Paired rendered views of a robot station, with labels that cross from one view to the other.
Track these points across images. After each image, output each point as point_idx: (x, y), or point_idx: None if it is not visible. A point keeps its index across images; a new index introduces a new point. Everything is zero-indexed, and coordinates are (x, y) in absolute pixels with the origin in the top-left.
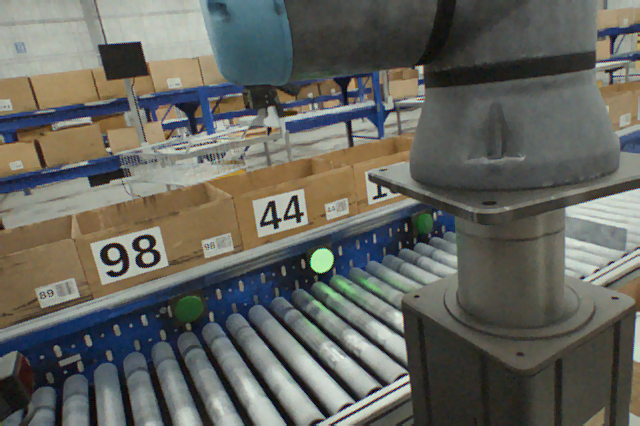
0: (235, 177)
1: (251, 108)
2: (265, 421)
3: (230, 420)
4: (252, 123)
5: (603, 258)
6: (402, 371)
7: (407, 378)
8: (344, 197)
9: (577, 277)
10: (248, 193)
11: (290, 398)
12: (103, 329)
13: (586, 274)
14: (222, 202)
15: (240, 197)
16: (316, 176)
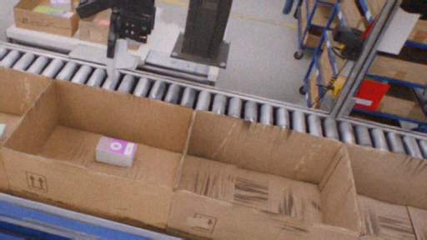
0: (128, 180)
1: (150, 32)
2: (238, 104)
3: (251, 113)
4: (133, 65)
5: (14, 51)
6: (173, 83)
7: (175, 82)
8: (69, 108)
9: (45, 56)
10: (177, 105)
11: (222, 105)
12: None
13: (33, 57)
14: (205, 113)
15: (186, 109)
16: (98, 88)
